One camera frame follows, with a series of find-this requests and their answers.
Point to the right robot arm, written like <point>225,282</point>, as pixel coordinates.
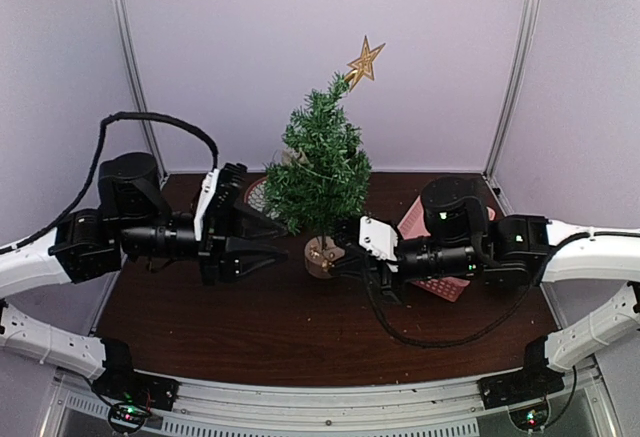
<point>519,250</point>

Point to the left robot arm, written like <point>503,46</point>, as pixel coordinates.
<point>133,221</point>

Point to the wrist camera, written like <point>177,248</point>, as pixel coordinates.
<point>211,187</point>
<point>380,240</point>

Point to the burlap bow ornament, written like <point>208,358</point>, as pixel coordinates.
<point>292,156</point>

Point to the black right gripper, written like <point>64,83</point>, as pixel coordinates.
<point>378,272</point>

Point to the small green christmas tree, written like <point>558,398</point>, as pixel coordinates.
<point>334,184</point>

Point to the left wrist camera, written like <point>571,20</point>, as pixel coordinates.
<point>211,187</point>

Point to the floral patterned ceramic plate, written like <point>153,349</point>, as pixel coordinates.
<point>255,197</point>

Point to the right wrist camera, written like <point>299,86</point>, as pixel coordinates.
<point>380,240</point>

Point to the pink perforated plastic basket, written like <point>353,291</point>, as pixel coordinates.
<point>422,217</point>

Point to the aluminium front rail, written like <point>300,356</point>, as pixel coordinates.
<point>452,407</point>

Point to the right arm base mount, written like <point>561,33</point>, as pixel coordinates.
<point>525,391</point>

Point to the gold star ornament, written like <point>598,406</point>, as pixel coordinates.
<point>363,65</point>

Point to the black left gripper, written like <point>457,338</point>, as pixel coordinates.
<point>218,224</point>

